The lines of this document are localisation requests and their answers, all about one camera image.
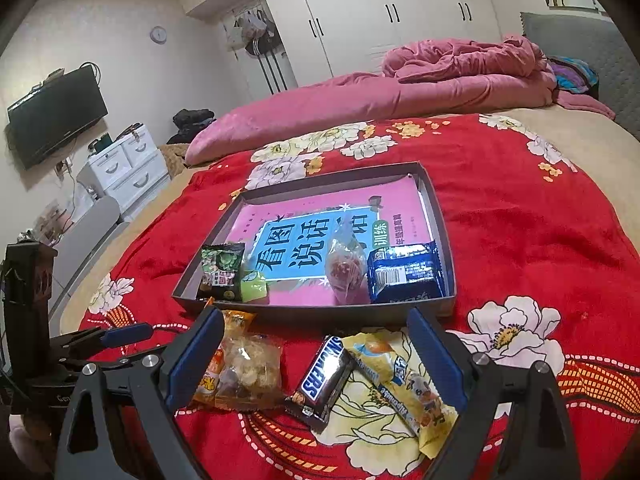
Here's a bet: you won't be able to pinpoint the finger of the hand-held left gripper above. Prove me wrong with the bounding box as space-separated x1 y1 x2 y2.
62 322 155 356
50 347 163 378

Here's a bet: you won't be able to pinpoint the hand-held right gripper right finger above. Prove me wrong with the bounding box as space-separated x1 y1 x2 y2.
407 306 581 480

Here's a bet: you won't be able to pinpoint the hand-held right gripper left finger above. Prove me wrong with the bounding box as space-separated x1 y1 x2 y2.
55 306 226 480

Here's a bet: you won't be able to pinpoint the grey padded headboard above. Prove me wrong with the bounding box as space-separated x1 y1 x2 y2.
519 11 640 142

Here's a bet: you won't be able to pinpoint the dark green snack packet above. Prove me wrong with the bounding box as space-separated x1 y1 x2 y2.
196 241 247 302

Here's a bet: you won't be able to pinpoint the clear popcorn snack bag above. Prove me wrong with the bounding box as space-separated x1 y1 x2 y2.
215 332 285 412

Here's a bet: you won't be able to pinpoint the dark clothes pile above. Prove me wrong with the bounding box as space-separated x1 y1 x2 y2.
166 108 217 147

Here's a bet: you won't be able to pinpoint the brown fuzzy cushion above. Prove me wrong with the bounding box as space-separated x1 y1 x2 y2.
159 143 195 180

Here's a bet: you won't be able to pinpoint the black wall television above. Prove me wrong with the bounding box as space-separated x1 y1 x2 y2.
6 64 109 172

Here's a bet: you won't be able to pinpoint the red floral blanket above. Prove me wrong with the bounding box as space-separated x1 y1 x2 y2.
75 112 640 480

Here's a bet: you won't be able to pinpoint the grey shallow cardboard box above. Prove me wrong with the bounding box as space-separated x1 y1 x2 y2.
171 161 458 328

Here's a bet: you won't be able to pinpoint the brown chocolate bar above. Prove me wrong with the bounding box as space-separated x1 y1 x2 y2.
284 335 357 433

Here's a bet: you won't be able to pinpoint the pink crumpled blanket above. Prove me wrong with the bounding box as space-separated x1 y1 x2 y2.
381 35 557 83

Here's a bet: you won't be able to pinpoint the orange snack packet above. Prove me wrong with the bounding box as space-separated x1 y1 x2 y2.
192 297 257 407

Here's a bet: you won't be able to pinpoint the hanging clothes on rack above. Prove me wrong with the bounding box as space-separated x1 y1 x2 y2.
225 6 282 57

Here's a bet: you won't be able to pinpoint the pink folded quilt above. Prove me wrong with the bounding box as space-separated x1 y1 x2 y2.
184 71 558 168

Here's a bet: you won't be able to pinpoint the white wardrobe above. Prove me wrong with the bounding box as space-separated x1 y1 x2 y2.
177 0 502 97

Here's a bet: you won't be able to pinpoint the light green snack packet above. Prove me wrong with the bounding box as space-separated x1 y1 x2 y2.
239 269 271 304

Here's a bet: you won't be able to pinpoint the white drawer chest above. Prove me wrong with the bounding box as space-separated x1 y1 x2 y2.
76 124 170 222

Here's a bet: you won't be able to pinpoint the blue cookie packet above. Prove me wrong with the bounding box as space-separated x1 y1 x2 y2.
366 240 447 305

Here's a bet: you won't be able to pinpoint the colourful striped garment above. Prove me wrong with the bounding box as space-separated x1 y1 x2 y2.
546 55 601 100

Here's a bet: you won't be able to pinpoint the pink and blue book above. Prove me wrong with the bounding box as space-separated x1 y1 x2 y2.
222 175 436 308

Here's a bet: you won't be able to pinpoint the clear packet of red candy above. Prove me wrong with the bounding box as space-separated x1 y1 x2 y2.
325 220 373 307

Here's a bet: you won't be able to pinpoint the yellow lollipop packet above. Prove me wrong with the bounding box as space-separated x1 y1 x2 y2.
342 330 458 461

